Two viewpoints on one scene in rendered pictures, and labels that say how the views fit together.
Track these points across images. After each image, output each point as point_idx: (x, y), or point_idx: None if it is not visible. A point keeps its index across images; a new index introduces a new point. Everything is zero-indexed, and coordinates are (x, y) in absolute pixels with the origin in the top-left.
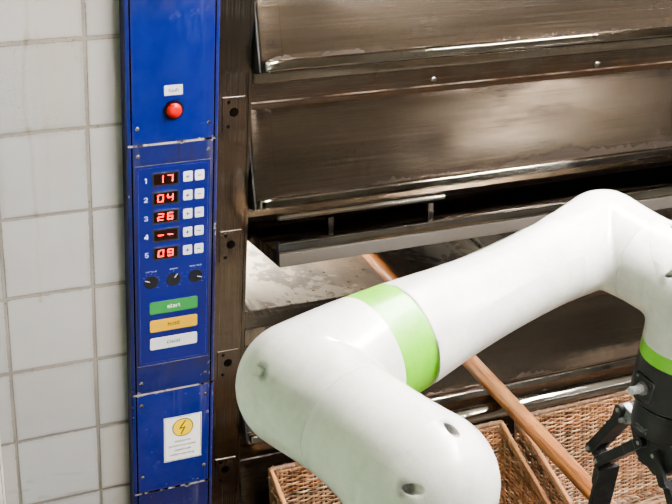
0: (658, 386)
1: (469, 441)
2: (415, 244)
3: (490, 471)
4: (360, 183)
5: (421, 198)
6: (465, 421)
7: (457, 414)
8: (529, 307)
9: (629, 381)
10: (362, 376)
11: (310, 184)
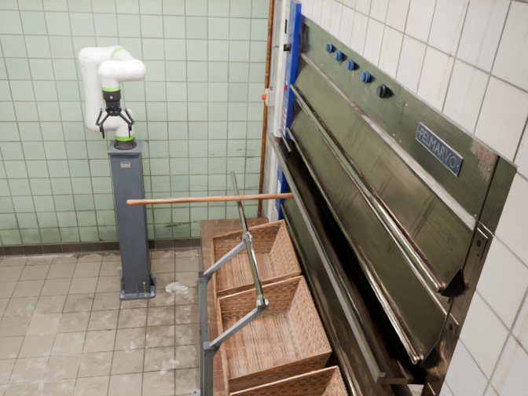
0: None
1: (83, 49)
2: (276, 156)
3: (80, 53)
4: (298, 140)
5: (287, 148)
6: (88, 50)
7: (236, 193)
8: None
9: (243, 229)
10: (104, 47)
11: (295, 132)
